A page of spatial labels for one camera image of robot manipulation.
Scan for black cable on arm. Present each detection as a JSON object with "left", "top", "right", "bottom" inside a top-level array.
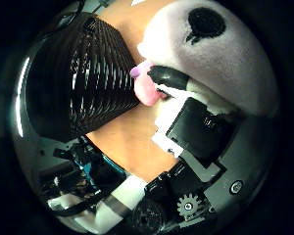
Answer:
[{"left": 52, "top": 190, "right": 107, "bottom": 218}]

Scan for blue box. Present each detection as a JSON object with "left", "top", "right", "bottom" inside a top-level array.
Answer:
[{"left": 102, "top": 154, "right": 129, "bottom": 179}]

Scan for black slatted plastic basket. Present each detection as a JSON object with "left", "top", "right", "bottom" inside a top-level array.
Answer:
[{"left": 24, "top": 12, "right": 141, "bottom": 143}]

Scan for white plush toy pink gills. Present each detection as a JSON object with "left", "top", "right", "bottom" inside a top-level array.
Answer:
[{"left": 129, "top": 0, "right": 280, "bottom": 119}]

